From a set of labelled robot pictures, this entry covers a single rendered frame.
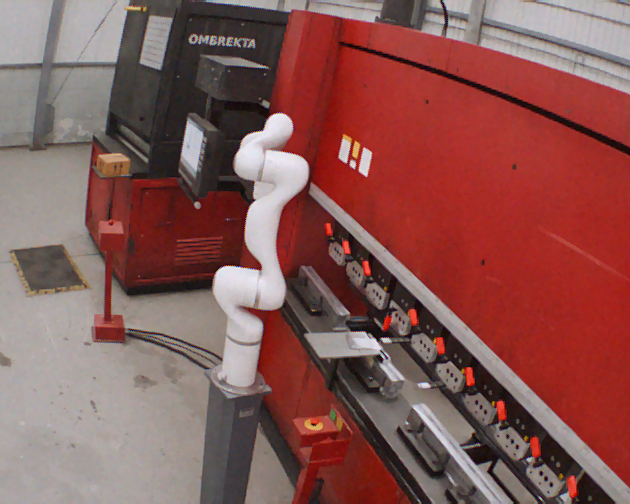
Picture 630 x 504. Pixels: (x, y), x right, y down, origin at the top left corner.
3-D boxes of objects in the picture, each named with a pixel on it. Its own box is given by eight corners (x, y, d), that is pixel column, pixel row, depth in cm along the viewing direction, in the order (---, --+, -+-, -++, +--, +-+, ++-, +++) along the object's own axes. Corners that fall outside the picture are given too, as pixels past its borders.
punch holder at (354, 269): (345, 272, 274) (353, 237, 268) (362, 272, 278) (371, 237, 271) (359, 288, 261) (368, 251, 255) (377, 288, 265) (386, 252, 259)
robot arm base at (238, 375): (227, 399, 199) (233, 355, 192) (201, 369, 213) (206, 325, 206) (274, 390, 211) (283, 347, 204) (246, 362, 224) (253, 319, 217)
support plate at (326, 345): (303, 335, 254) (303, 333, 253) (361, 333, 264) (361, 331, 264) (319, 359, 239) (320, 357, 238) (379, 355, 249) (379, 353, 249)
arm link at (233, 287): (261, 348, 200) (273, 282, 191) (205, 338, 198) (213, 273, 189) (261, 330, 211) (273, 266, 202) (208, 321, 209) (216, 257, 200)
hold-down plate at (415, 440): (395, 430, 220) (398, 424, 219) (407, 428, 222) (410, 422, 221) (431, 476, 195) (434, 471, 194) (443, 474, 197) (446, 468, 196)
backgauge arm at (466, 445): (428, 464, 222) (439, 439, 217) (536, 436, 248) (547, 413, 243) (437, 475, 215) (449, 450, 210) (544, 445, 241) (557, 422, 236)
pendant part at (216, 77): (174, 191, 354) (199, 54, 323) (212, 191, 366) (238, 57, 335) (196, 223, 314) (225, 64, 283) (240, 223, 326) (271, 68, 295)
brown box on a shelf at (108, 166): (90, 167, 410) (92, 151, 405) (120, 165, 425) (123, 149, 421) (100, 179, 389) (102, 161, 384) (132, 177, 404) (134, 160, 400)
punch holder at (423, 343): (409, 344, 224) (422, 304, 218) (428, 342, 227) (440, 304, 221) (428, 365, 211) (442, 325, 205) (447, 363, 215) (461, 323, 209)
